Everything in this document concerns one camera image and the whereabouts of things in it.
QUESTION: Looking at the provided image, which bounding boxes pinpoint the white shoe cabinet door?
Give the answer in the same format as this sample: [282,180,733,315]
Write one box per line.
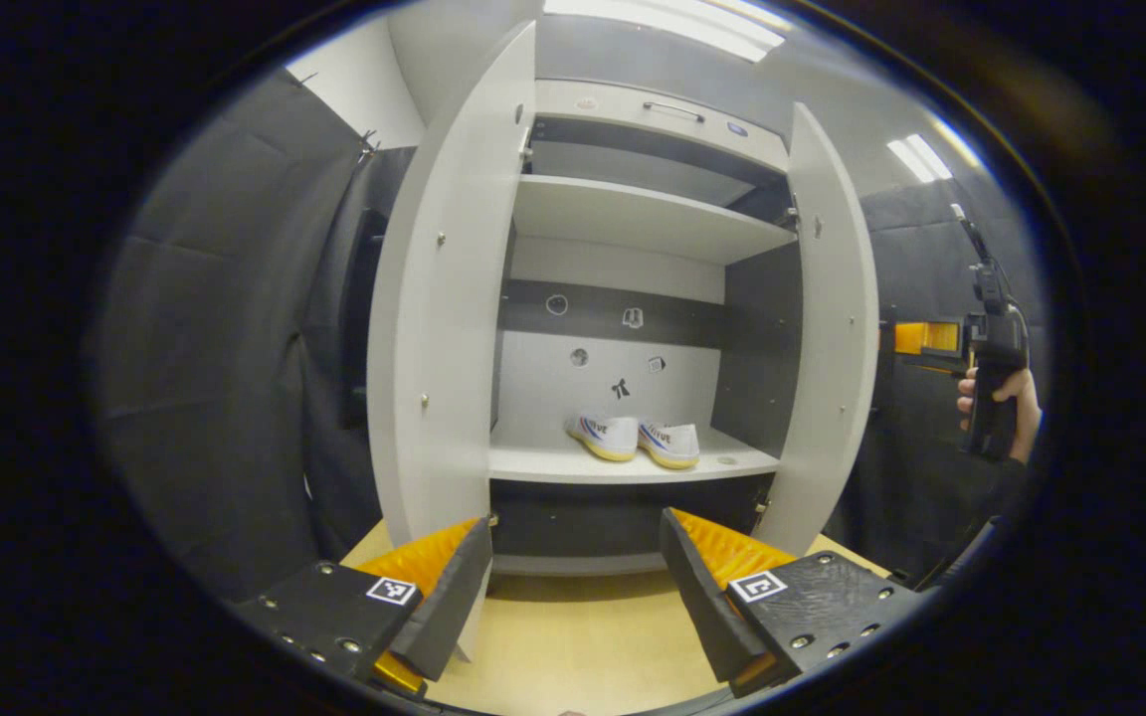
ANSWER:
[366,20,537,662]
[752,102,880,558]

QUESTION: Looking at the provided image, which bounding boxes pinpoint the black door handle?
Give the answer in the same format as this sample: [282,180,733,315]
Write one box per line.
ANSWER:
[339,207,387,431]

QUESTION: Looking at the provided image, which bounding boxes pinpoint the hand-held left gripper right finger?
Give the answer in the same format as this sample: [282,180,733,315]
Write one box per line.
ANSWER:
[660,506,923,698]

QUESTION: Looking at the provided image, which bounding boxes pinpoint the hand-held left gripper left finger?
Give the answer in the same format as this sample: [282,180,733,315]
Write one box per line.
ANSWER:
[235,516,495,701]

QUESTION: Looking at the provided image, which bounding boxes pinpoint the ceiling light panel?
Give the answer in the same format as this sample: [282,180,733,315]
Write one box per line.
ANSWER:
[886,134,954,183]
[543,0,788,63]

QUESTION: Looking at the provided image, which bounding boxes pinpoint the white striped canvas shoe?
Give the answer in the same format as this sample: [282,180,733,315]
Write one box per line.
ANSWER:
[638,422,701,470]
[565,413,641,463]

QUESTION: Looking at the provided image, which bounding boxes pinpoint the white shoe cabinet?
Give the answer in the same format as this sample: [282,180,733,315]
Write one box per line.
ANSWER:
[488,78,803,578]

